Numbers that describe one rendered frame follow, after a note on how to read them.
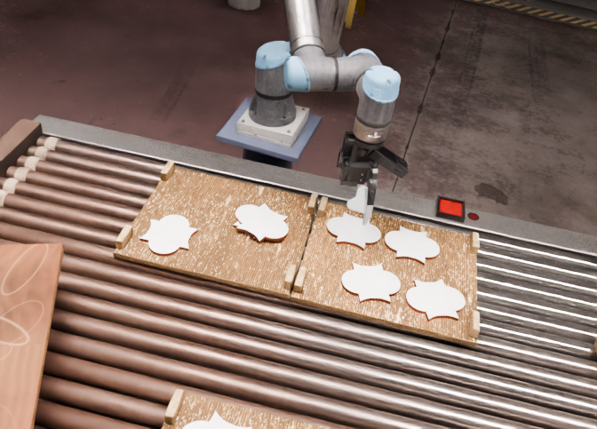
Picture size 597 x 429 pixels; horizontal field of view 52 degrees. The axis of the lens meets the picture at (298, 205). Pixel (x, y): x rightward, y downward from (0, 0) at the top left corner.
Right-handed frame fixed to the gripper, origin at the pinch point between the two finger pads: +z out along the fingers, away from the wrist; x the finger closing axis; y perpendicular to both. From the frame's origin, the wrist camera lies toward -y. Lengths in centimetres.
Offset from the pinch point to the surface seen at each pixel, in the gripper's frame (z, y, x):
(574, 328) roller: 10, -46, 29
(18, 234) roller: 11, 80, 2
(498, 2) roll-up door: 97, -219, -406
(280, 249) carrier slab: 8.5, 19.3, 7.1
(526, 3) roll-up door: 92, -241, -398
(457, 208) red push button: 9.0, -30.5, -10.7
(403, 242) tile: 7.4, -11.3, 5.1
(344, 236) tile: 7.4, 3.4, 3.4
